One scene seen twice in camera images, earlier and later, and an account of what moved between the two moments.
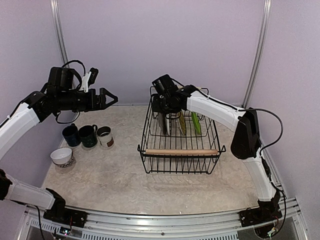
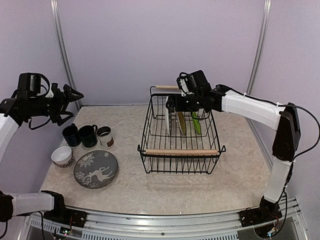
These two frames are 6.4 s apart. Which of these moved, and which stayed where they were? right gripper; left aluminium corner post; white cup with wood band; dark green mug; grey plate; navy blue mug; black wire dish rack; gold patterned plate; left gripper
Moved: right gripper; grey plate; left gripper
Stayed: dark green mug; navy blue mug; left aluminium corner post; black wire dish rack; white cup with wood band; gold patterned plate
